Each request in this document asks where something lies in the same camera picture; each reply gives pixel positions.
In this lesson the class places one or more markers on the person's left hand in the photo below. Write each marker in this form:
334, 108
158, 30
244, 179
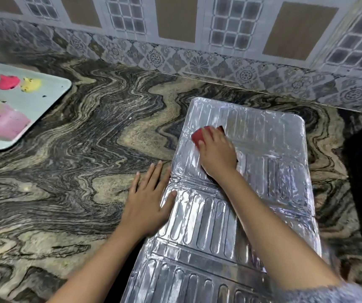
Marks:
143, 208

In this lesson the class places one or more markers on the person's right hand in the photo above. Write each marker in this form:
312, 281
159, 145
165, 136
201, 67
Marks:
218, 156

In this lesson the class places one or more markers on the person's left little finger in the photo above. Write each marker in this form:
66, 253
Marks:
134, 183

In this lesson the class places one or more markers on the person's left middle finger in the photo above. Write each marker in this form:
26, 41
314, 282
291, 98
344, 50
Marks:
157, 175

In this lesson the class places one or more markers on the person's left thumb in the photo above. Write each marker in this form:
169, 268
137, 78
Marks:
170, 201

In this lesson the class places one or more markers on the person's right fingers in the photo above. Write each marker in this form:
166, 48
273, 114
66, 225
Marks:
208, 137

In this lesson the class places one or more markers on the red sponge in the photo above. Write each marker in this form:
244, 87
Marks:
197, 135

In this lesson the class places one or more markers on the silver foil splash guard panel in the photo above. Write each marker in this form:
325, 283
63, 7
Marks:
263, 160

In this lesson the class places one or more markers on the person's left forearm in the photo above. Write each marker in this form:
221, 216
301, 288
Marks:
99, 268

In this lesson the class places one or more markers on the person's right forearm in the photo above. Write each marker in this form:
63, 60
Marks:
269, 233

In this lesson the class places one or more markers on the light grey tray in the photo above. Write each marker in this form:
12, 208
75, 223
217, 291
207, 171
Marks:
39, 100

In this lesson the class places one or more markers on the pink sponge block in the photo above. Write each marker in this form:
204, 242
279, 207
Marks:
7, 123

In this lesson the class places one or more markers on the yellow sponge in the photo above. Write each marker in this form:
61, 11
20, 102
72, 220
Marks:
31, 85

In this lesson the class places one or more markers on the pink round sponge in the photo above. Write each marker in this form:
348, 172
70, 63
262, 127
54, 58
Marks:
8, 82

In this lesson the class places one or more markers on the grey sleeve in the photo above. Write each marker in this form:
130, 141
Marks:
326, 295

